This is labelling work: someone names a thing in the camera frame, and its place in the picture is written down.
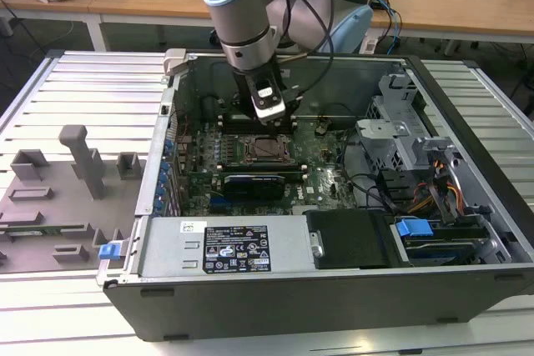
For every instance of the silver square CPU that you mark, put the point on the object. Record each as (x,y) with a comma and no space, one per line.
(268,148)

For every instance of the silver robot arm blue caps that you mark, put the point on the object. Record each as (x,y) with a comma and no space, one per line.
(238,18)

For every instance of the black RAM slot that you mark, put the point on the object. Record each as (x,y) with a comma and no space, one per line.
(296,172)
(238,122)
(267,166)
(238,128)

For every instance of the CPU socket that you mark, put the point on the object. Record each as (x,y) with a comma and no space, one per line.
(241,149)

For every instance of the white power adapter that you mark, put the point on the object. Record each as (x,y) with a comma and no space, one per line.
(368,44)

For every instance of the green motherboard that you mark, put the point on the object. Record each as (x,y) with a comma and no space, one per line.
(321,189)

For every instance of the black graphics card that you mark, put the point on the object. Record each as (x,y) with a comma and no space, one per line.
(254,187)

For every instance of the grey metal drive cage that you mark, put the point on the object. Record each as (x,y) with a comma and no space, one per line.
(388,139)

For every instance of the wooden desk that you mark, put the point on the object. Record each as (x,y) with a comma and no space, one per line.
(146,1)

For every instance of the blue disk carrier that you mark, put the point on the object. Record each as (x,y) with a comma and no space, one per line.
(413,227)

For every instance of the silver power supply unit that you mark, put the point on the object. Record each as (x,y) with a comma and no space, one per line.
(167,247)

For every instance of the black open PC case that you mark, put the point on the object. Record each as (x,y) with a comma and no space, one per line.
(292,310)

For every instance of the grey parts rack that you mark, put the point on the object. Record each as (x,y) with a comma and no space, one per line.
(83,206)

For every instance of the blue case latch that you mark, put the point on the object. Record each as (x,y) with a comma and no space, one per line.
(107,252)

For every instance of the green RAM stick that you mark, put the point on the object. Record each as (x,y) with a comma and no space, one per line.
(41,229)

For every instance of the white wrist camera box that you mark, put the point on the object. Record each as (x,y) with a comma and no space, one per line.
(269,110)

